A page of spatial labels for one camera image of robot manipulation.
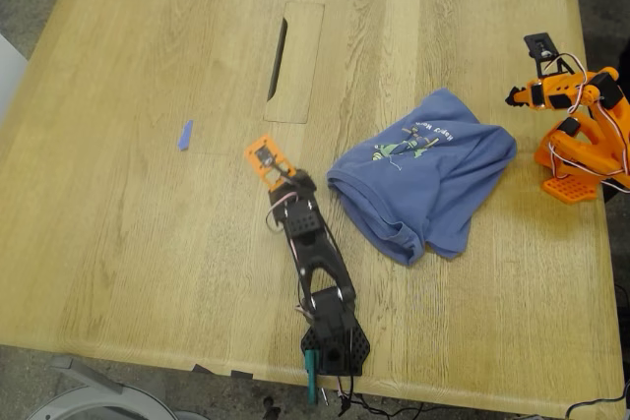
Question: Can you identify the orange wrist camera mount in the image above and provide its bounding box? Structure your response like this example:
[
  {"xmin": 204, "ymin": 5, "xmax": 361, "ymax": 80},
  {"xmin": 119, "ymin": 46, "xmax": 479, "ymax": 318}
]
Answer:
[{"xmin": 243, "ymin": 133, "xmax": 298, "ymax": 193}]

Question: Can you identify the green clamp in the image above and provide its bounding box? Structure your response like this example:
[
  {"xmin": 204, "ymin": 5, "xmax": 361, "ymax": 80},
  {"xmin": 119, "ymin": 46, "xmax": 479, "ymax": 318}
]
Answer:
[{"xmin": 303, "ymin": 349, "xmax": 322, "ymax": 405}]

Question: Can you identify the blue tape strip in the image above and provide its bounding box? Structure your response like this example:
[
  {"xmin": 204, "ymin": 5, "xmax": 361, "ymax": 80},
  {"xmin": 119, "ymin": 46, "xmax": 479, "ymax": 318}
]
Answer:
[{"xmin": 177, "ymin": 119, "xmax": 195, "ymax": 151}]

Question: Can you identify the blue printed T-shirt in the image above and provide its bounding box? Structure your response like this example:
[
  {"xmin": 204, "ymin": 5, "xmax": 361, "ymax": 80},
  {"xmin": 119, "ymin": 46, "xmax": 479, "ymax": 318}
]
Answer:
[{"xmin": 326, "ymin": 88, "xmax": 518, "ymax": 268}]

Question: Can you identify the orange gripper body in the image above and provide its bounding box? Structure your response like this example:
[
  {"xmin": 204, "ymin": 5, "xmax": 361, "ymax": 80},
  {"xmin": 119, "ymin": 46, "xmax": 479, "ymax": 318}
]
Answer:
[{"xmin": 529, "ymin": 73, "xmax": 590, "ymax": 111}]

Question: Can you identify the wooden cable hatch lid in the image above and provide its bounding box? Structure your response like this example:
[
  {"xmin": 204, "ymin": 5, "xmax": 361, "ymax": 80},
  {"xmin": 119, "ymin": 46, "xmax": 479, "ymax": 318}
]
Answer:
[{"xmin": 263, "ymin": 0, "xmax": 326, "ymax": 125}]

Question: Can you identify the white furniture panel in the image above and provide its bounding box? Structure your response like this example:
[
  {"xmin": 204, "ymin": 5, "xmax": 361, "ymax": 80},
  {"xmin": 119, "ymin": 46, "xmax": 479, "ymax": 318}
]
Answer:
[{"xmin": 0, "ymin": 33, "xmax": 30, "ymax": 124}]

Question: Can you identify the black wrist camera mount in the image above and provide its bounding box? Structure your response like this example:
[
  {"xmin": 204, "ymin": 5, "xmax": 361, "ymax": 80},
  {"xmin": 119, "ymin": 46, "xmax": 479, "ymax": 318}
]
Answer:
[{"xmin": 523, "ymin": 32, "xmax": 575, "ymax": 80}]

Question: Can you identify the grey white chair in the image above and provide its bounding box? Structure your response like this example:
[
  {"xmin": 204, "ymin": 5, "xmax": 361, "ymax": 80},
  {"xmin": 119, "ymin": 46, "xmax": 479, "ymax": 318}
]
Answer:
[{"xmin": 24, "ymin": 355, "xmax": 208, "ymax": 420}]

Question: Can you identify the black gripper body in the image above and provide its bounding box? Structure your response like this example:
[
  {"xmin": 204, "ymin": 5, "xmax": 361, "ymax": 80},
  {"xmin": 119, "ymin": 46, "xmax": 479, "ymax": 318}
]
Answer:
[{"xmin": 268, "ymin": 169, "xmax": 319, "ymax": 198}]

